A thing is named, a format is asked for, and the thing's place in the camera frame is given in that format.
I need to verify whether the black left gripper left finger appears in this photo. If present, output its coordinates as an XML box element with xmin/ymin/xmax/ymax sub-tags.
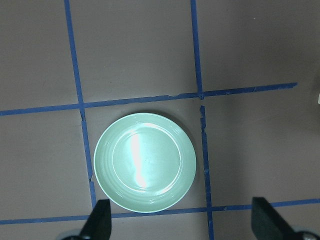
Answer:
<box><xmin>62</xmin><ymin>199</ymin><xmax>112</xmax><ymax>240</ymax></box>

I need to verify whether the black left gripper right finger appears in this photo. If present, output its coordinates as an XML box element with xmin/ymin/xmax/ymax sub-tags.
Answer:
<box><xmin>251</xmin><ymin>197</ymin><xmax>320</xmax><ymax>240</ymax></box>

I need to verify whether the green plate far side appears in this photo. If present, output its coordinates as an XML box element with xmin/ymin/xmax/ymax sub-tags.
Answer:
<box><xmin>93</xmin><ymin>112</ymin><xmax>197</xmax><ymax>213</ymax></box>

